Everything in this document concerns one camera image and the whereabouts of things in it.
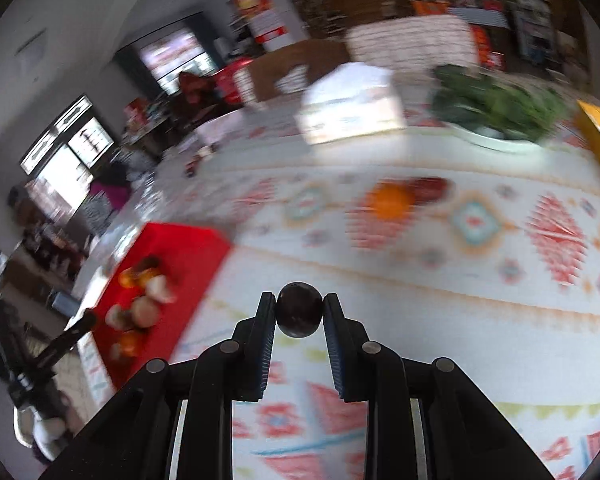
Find window with patterned panes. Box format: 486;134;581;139
19;94;116;203

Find white tissue box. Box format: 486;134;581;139
294;61;407;147

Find red carton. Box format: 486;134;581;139
214;57;257;107

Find magenta cloth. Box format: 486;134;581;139
89;165;132;206

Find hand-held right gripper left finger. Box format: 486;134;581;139
40;292;277;480

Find white bowl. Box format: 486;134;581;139
449;121;548;155

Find brown cardboard box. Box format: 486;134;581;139
247;39;352;105

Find white patterned chair cushion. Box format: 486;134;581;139
344;14;480;70

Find patterned tablecloth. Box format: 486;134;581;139
72;67;600;480

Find plaid cloth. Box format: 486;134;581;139
82;195;118;235

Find dark red fruit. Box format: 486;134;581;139
409;176;453;207

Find red box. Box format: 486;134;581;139
81;222;232;392

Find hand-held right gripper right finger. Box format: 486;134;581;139
322;293;556;480

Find green leafy vegetables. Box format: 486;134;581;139
431;64;570;143

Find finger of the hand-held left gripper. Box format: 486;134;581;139
32;309;99;368

